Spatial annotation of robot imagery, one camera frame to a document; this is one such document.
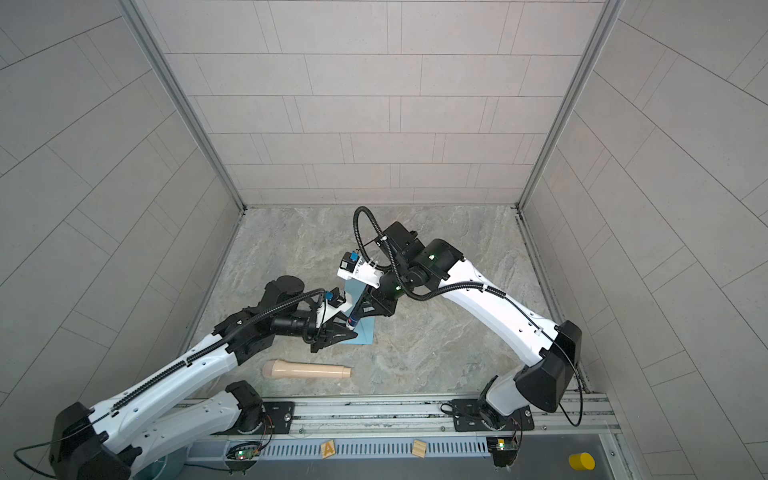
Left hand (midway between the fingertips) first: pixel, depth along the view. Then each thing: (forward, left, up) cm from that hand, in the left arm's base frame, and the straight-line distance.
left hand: (359, 326), depth 68 cm
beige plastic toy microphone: (-5, +22, -15) cm, 28 cm away
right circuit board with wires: (-22, -34, -17) cm, 44 cm away
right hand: (+1, -1, +7) cm, 7 cm away
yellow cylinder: (-24, -48, -11) cm, 55 cm away
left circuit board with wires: (-23, +23, -13) cm, 35 cm away
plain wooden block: (-22, -14, -16) cm, 31 cm away
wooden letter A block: (-22, +7, -16) cm, 28 cm away
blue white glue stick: (0, +1, +7) cm, 7 cm away
